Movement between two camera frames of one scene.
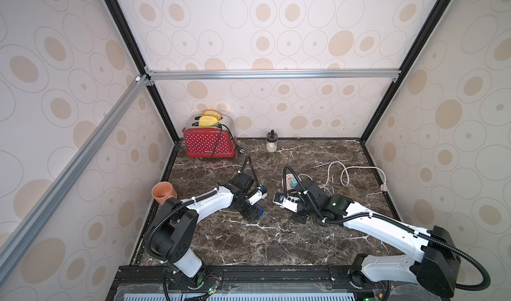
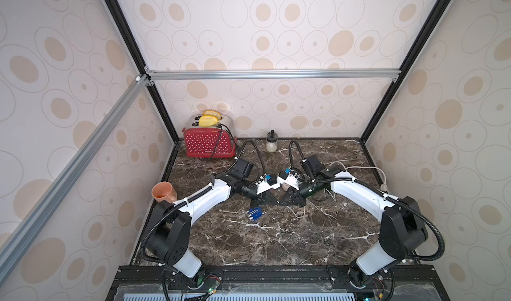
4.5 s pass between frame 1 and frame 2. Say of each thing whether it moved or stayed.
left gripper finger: moved
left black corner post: stayed
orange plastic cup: stayed
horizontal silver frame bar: stayed
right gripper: moved
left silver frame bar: stayed
